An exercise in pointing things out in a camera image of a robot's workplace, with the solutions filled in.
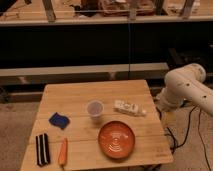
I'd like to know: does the blue sponge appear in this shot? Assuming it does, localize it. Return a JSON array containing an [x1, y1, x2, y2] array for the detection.
[[49, 113, 70, 129]]

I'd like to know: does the wooden table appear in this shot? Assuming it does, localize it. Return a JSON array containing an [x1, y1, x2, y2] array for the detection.
[[20, 80, 173, 171]]

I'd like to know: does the black cable on floor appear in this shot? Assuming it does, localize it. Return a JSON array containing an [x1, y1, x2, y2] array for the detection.
[[155, 105, 213, 171]]

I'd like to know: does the black vertical cable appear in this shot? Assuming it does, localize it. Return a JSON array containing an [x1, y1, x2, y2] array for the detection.
[[127, 14, 132, 81]]

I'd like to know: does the clear plastic cup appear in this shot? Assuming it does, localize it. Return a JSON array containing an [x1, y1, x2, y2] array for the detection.
[[86, 100, 104, 124]]

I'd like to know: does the long wooden shelf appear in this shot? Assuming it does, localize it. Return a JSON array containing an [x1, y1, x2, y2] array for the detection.
[[0, 62, 169, 85]]

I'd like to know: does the orange ceramic bowl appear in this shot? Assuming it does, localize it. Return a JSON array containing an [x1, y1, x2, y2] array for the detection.
[[98, 121, 135, 159]]

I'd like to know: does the white rectangular packet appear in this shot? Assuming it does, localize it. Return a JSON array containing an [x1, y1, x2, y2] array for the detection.
[[114, 100, 147, 116]]

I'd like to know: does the orange carrot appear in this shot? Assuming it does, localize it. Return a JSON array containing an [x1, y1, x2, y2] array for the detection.
[[58, 138, 68, 166]]

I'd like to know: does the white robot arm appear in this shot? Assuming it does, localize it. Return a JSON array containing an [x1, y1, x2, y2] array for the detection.
[[157, 63, 213, 117]]

